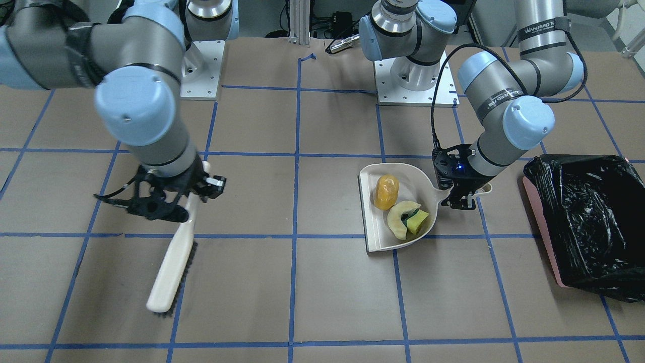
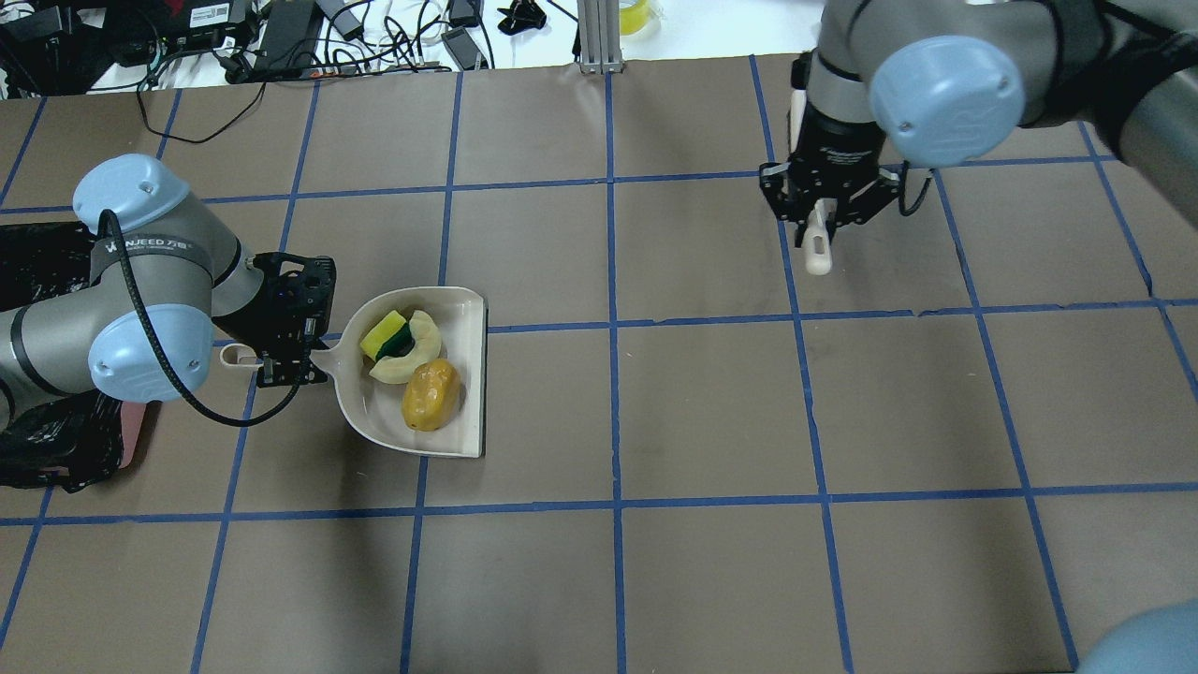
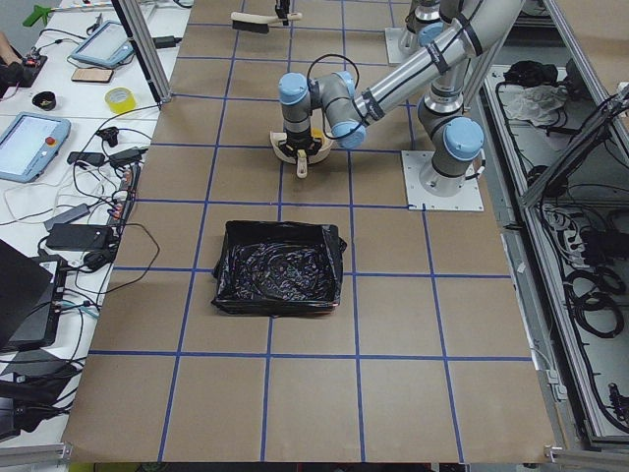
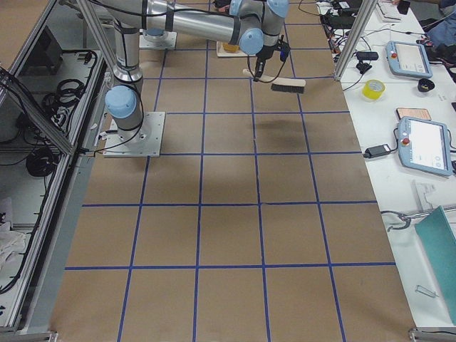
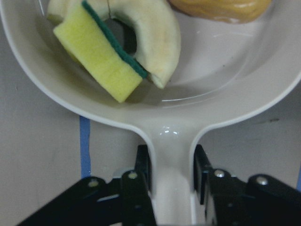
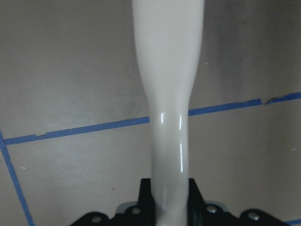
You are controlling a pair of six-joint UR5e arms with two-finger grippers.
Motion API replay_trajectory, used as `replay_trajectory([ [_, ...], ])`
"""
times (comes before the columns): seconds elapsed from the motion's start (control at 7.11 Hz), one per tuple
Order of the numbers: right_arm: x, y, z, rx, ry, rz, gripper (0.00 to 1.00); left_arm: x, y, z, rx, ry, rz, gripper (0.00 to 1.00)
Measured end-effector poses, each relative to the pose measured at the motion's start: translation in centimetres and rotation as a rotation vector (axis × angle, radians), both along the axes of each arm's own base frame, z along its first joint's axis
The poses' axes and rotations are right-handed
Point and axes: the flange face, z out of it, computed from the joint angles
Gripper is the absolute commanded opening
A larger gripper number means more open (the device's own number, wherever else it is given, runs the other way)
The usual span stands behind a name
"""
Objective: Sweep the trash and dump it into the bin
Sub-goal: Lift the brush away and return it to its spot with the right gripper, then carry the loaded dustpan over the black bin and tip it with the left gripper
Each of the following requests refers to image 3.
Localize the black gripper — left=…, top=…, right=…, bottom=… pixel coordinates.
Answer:
left=274, top=0, right=291, bottom=26
left=277, top=131, right=322, bottom=160

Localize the beige plastic dustpan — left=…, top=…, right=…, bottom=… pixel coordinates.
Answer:
left=269, top=132, right=332, bottom=179

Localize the beige hand brush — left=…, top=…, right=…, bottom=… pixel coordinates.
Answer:
left=230, top=12, right=303, bottom=34

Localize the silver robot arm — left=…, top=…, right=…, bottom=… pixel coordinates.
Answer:
left=270, top=1, right=488, bottom=179
left=274, top=1, right=442, bottom=56

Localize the pink bin with black bag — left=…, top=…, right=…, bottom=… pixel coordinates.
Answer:
left=212, top=220, right=347, bottom=317

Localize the upper teach pendant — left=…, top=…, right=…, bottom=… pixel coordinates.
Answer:
left=70, top=21, right=134, bottom=69

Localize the teach pendant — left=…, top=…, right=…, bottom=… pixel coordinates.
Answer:
left=1, top=112, right=71, bottom=183
left=70, top=21, right=134, bottom=69

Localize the yellow tape roll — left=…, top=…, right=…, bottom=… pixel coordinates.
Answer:
left=104, top=87, right=137, bottom=115

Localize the black power strip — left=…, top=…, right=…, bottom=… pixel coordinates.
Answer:
left=107, top=162, right=142, bottom=228

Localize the brown phone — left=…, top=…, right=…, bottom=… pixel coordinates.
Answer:
left=71, top=68, right=114, bottom=84

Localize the black round dish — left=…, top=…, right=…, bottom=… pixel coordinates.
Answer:
left=31, top=90, right=57, bottom=111

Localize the lower teach pendant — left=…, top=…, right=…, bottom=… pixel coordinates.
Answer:
left=1, top=112, right=71, bottom=183

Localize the black laptop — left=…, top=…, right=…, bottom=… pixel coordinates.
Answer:
left=1, top=242, right=68, bottom=353

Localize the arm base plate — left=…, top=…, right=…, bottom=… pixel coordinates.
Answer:
left=401, top=150, right=485, bottom=212
left=384, top=28, right=420, bottom=65

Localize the aluminium frame post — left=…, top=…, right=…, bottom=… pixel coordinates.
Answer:
left=112, top=0, right=172, bottom=105

